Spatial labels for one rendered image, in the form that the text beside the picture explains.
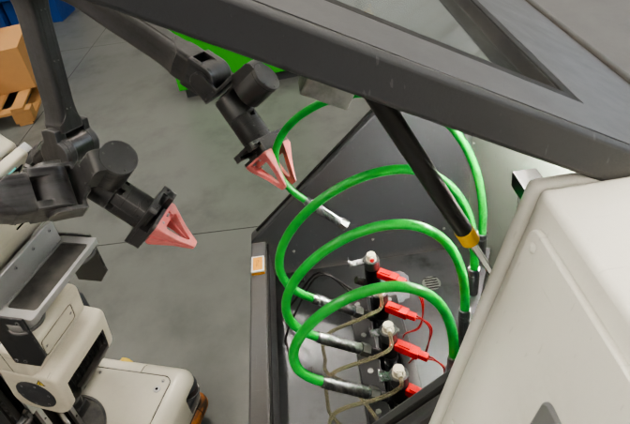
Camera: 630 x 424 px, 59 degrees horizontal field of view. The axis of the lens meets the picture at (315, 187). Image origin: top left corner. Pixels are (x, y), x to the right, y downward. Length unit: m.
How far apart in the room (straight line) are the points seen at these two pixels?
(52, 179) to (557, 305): 0.71
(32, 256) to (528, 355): 1.11
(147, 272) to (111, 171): 2.04
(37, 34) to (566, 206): 1.07
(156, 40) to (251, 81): 0.20
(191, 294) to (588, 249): 2.35
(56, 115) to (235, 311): 1.45
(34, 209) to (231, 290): 1.82
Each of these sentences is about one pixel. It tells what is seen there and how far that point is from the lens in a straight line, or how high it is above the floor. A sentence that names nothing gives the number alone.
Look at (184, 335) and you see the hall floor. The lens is 2.52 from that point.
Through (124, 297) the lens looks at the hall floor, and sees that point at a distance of 2.80.
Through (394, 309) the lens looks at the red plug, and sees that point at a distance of 0.95.
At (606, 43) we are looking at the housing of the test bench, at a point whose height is 1.50.
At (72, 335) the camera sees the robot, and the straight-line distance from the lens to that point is 1.56.
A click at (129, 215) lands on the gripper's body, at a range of 0.93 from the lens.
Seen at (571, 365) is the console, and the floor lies 1.48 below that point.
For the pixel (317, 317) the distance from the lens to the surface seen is 0.72.
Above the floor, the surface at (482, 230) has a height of 1.17.
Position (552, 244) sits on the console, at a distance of 0.47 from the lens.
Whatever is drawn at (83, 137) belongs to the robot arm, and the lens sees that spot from 1.36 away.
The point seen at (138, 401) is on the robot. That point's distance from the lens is 2.03.
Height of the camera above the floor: 1.84
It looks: 36 degrees down
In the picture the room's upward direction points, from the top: 9 degrees counter-clockwise
